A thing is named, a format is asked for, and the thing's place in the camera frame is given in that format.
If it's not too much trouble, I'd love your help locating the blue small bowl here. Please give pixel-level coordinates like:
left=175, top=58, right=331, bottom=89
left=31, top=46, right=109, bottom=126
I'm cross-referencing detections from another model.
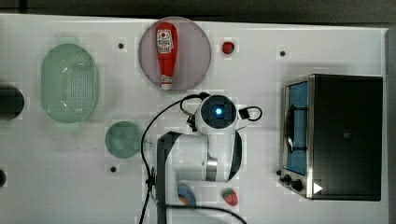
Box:
left=177, top=184, right=196, bottom=206

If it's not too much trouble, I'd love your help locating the green plastic colander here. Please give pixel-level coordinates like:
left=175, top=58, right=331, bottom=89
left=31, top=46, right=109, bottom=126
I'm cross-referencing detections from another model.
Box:
left=40, top=37, right=99, bottom=125

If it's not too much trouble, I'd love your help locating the black round pot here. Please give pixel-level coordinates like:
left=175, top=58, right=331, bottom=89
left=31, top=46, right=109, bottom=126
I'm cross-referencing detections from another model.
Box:
left=0, top=85, right=24, bottom=120

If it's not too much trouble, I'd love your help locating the red plush ketchup bottle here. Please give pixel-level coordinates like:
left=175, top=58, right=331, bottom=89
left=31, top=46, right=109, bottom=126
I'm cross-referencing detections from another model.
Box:
left=156, top=22, right=178, bottom=91

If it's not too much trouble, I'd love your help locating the red plush strawberry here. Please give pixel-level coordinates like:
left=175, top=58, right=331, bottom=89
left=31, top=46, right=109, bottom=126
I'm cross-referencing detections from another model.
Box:
left=221, top=188, right=238, bottom=206

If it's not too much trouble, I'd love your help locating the grey round plate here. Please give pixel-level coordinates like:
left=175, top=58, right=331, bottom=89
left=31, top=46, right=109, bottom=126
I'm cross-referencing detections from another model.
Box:
left=138, top=17, right=211, bottom=91

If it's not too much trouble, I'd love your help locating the green mug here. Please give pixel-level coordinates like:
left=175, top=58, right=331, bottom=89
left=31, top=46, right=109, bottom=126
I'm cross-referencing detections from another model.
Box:
left=105, top=121, right=143, bottom=159

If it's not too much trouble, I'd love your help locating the grey cylindrical cup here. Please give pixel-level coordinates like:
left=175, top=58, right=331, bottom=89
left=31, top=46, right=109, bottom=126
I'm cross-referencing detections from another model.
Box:
left=0, top=170, right=7, bottom=188

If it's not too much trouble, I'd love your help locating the small red strawberry toy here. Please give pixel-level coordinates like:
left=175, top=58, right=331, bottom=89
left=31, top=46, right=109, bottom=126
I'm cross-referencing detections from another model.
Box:
left=222, top=41, right=234, bottom=55

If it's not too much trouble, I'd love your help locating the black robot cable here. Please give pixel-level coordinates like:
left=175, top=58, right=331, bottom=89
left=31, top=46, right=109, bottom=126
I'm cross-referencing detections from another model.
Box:
left=138, top=91, right=263, bottom=224

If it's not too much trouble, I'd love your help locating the silver black toaster oven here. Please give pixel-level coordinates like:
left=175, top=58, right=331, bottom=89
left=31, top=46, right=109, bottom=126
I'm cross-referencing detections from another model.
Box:
left=276, top=74, right=383, bottom=202

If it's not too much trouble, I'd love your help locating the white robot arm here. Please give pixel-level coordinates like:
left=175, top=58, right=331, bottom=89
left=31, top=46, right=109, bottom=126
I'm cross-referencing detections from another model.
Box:
left=153, top=92, right=243, bottom=224

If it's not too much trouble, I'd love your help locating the orange toy fruit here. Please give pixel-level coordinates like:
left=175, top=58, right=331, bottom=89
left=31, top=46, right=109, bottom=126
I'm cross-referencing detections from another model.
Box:
left=178, top=196, right=188, bottom=205

